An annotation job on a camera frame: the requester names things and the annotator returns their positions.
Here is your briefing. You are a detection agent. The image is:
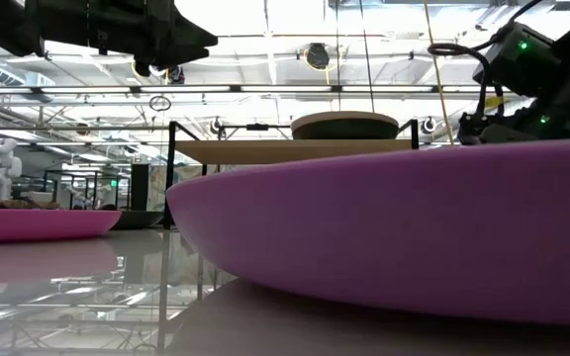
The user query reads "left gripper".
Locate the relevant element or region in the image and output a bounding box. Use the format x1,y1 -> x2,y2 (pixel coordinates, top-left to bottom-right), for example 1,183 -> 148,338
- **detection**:
22,0 -> 220,78

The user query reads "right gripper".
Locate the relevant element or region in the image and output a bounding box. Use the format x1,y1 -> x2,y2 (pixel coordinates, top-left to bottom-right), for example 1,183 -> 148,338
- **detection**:
457,113 -> 544,146

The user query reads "dark teal plate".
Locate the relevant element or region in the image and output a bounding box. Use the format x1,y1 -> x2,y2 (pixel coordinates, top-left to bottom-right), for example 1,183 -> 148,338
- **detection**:
292,121 -> 400,141

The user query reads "beige plate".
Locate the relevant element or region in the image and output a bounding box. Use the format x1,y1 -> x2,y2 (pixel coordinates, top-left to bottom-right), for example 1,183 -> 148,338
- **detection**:
290,110 -> 401,131

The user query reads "dark grey plate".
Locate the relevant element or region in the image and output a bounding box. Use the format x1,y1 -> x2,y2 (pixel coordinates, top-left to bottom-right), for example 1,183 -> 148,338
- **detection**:
109,210 -> 165,231

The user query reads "magenta plate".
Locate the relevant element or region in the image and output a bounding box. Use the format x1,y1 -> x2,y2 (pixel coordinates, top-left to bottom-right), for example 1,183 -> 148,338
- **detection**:
0,208 -> 124,244

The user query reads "wooden shelf with black legs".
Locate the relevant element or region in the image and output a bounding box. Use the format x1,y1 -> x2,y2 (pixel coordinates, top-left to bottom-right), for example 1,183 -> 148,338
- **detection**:
163,118 -> 421,231

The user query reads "black tall cabinet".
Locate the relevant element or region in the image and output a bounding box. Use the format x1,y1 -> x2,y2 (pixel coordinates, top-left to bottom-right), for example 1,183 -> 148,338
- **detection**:
130,162 -> 151,212

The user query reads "purple plate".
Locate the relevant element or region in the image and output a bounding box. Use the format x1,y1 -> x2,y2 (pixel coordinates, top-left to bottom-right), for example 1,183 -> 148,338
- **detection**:
165,138 -> 570,328

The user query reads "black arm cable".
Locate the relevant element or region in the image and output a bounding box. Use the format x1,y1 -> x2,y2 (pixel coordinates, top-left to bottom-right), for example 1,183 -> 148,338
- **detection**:
427,43 -> 508,125

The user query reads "yellow hanging cable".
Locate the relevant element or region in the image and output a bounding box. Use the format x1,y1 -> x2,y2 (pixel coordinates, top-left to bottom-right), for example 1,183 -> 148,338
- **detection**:
423,0 -> 453,145

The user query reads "black hanging cable reel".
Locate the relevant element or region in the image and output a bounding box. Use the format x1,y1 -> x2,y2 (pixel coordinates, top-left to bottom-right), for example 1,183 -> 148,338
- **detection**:
304,42 -> 333,72

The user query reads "black hanging cable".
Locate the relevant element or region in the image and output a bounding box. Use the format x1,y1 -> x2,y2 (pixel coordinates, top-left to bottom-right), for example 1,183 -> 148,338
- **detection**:
359,0 -> 376,115

